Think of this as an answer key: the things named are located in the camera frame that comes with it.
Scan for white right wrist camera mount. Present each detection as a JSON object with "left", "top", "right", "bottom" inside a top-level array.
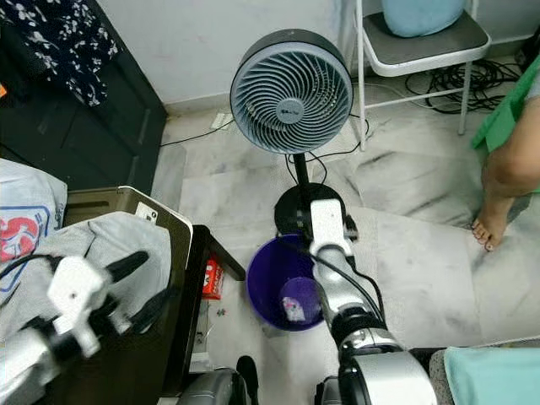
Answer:
[{"left": 310, "top": 200, "right": 347, "bottom": 254}]

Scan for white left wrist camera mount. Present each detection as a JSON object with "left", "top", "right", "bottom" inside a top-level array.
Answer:
[{"left": 46, "top": 256, "right": 109, "bottom": 357}]

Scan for white metal chair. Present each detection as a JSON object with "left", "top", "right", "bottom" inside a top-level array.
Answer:
[{"left": 353, "top": 0, "right": 493, "bottom": 137}]

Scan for purple waste bin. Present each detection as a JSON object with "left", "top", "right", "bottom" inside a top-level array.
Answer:
[{"left": 246, "top": 235, "right": 331, "bottom": 332}]

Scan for dark brown laundry box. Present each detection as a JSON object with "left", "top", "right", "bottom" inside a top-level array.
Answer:
[{"left": 63, "top": 186, "right": 194, "bottom": 405}]

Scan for white t-shirt red blue print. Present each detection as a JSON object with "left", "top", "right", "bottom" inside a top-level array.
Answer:
[{"left": 0, "top": 159, "right": 69, "bottom": 297}]

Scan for small red pack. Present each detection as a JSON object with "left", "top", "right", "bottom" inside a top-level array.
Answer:
[{"left": 202, "top": 257, "right": 225, "bottom": 301}]

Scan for plain grey cloth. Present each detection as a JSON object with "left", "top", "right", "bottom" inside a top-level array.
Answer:
[{"left": 0, "top": 211, "right": 175, "bottom": 356}]

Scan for black low shelf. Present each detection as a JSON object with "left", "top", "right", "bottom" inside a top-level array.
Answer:
[{"left": 190, "top": 226, "right": 248, "bottom": 397}]

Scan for dark floral cloth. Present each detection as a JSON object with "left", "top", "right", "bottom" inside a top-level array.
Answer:
[{"left": 0, "top": 0, "right": 122, "bottom": 107}]

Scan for black cable bundle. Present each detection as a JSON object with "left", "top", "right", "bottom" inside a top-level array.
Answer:
[{"left": 405, "top": 59, "right": 523, "bottom": 116}]

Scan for black fan power cord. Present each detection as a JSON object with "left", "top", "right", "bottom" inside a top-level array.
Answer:
[{"left": 160, "top": 118, "right": 234, "bottom": 149}]

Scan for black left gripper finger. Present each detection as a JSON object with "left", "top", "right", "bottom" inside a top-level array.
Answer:
[
  {"left": 127, "top": 287, "right": 181, "bottom": 335},
  {"left": 106, "top": 251, "right": 151, "bottom": 284}
]

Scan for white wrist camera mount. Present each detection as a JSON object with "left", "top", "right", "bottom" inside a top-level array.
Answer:
[
  {"left": 46, "top": 256, "right": 109, "bottom": 357},
  {"left": 310, "top": 200, "right": 347, "bottom": 254}
]

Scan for person's bare leg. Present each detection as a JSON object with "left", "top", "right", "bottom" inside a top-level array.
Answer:
[{"left": 472, "top": 72, "right": 540, "bottom": 253}]

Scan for black cabinet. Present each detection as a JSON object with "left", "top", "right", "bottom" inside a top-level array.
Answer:
[{"left": 0, "top": 0, "right": 169, "bottom": 192}]

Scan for person's green garment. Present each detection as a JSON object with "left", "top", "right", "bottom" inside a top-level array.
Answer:
[{"left": 471, "top": 55, "right": 540, "bottom": 154}]

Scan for grey-blue standing fan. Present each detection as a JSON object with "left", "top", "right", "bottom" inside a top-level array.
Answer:
[{"left": 229, "top": 30, "right": 356, "bottom": 238}]

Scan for robot's right leg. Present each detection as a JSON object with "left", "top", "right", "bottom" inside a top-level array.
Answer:
[{"left": 312, "top": 375, "right": 343, "bottom": 405}]

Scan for light blue cushion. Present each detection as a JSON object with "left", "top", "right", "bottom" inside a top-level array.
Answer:
[{"left": 380, "top": 0, "right": 467, "bottom": 39}]

